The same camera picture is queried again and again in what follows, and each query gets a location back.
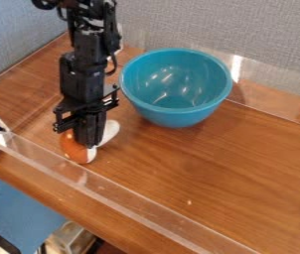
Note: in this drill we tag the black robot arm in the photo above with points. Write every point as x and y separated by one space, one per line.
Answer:
91 23

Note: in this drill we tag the black object at bottom left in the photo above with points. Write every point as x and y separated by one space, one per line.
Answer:
0 242

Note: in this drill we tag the metal frame under table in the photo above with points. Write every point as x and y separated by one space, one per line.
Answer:
71 239

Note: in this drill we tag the blue plastic bowl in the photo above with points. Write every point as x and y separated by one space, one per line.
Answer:
175 86

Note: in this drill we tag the clear acrylic front barrier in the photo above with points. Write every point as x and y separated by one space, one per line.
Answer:
81 192

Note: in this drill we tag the brown and white toy mushroom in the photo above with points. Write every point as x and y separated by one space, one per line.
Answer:
79 153

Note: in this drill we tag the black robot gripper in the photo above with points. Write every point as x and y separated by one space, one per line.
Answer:
87 97

